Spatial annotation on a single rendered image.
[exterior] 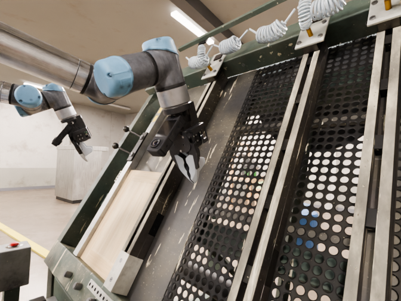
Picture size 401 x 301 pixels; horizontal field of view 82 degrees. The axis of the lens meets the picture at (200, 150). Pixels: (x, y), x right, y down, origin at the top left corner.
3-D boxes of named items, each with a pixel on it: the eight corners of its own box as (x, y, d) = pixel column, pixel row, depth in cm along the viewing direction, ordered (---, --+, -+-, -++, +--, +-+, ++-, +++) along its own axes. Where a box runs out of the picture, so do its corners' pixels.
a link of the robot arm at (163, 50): (131, 46, 53) (160, 42, 58) (147, 94, 56) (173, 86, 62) (149, 37, 47) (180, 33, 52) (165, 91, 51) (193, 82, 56)
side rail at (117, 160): (74, 245, 137) (56, 239, 131) (159, 105, 181) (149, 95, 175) (77, 248, 133) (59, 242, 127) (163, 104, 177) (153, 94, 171)
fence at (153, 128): (80, 255, 116) (72, 252, 114) (164, 110, 154) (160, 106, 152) (83, 258, 113) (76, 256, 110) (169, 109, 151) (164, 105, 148)
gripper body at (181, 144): (210, 142, 63) (199, 98, 59) (192, 156, 57) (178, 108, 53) (188, 143, 68) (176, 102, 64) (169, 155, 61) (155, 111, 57)
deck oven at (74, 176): (105, 200, 770) (108, 147, 779) (71, 204, 685) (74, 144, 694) (86, 195, 855) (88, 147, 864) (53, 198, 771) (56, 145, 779)
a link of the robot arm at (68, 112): (53, 112, 98) (56, 111, 105) (58, 122, 99) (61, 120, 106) (71, 106, 100) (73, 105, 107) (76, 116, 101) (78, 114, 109)
